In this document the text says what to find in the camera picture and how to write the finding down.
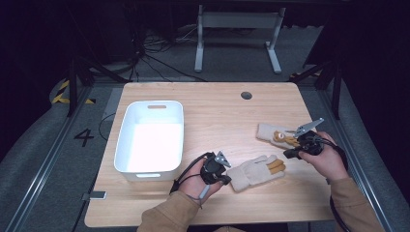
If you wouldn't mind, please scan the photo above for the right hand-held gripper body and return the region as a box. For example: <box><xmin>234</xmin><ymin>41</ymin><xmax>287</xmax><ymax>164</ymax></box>
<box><xmin>291</xmin><ymin>117</ymin><xmax>325</xmax><ymax>158</ymax></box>

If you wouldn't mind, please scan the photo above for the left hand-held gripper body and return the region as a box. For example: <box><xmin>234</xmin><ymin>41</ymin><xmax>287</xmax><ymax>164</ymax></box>
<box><xmin>199</xmin><ymin>150</ymin><xmax>233</xmax><ymax>186</ymax></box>

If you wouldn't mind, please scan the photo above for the beige glove with orange fingers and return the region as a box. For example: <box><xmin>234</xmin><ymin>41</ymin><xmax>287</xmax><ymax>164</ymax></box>
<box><xmin>255</xmin><ymin>123</ymin><xmax>303</xmax><ymax>150</ymax></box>
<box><xmin>226</xmin><ymin>154</ymin><xmax>287</xmax><ymax>193</ymax></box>

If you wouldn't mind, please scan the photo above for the white plastic bin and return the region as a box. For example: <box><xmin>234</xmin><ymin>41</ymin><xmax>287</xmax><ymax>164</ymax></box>
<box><xmin>113</xmin><ymin>100</ymin><xmax>185</xmax><ymax>183</ymax></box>

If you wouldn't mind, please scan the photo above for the person's left hand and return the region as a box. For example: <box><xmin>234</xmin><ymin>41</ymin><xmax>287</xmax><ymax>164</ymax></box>
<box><xmin>178</xmin><ymin>157</ymin><xmax>223</xmax><ymax>204</ymax></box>

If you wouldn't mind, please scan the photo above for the person's right hand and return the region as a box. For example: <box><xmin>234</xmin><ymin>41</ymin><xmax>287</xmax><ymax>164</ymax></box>
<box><xmin>298</xmin><ymin>130</ymin><xmax>351</xmax><ymax>183</ymax></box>

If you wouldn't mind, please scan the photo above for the black metal stand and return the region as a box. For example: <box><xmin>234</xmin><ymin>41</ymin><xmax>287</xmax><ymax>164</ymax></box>
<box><xmin>65</xmin><ymin>55</ymin><xmax>131</xmax><ymax>118</ymax></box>
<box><xmin>289</xmin><ymin>57</ymin><xmax>343</xmax><ymax>121</ymax></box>

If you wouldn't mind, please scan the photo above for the small grey table clamp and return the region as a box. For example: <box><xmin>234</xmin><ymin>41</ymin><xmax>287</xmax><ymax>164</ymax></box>
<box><xmin>80</xmin><ymin>190</ymin><xmax>107</xmax><ymax>202</ymax></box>

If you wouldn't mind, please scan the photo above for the yellow black hazard tape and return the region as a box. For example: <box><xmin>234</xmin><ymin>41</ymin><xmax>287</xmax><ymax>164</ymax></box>
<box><xmin>50</xmin><ymin>79</ymin><xmax>97</xmax><ymax>105</ymax></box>

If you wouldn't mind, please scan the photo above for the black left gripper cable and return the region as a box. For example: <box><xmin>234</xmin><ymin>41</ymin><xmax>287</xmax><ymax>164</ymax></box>
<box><xmin>168</xmin><ymin>152</ymin><xmax>215</xmax><ymax>196</ymax></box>

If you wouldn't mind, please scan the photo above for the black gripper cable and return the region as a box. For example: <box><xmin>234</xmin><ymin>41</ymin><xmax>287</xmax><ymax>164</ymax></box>
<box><xmin>168</xmin><ymin>152</ymin><xmax>215</xmax><ymax>196</ymax></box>
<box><xmin>317</xmin><ymin>134</ymin><xmax>352</xmax><ymax>232</ymax></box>

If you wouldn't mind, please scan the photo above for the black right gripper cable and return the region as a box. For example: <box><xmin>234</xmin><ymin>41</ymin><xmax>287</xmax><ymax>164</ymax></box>
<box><xmin>317</xmin><ymin>134</ymin><xmax>352</xmax><ymax>232</ymax></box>

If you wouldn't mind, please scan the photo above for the grey metal floor rail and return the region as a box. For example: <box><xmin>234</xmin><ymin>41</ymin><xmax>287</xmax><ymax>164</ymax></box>
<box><xmin>316</xmin><ymin>89</ymin><xmax>395</xmax><ymax>232</ymax></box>
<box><xmin>4</xmin><ymin>86</ymin><xmax>95</xmax><ymax>232</ymax></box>

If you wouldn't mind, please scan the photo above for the thin black cable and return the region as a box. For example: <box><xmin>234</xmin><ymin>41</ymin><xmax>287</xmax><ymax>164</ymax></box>
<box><xmin>98</xmin><ymin>111</ymin><xmax>117</xmax><ymax>142</ymax></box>

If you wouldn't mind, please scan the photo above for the white desk frame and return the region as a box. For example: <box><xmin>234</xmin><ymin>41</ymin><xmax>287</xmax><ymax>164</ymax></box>
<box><xmin>193</xmin><ymin>4</ymin><xmax>287</xmax><ymax>74</ymax></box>

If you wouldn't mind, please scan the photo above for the bundle of black floor cables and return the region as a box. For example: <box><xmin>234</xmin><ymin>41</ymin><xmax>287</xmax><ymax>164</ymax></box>
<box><xmin>128</xmin><ymin>24</ymin><xmax>208</xmax><ymax>83</ymax></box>

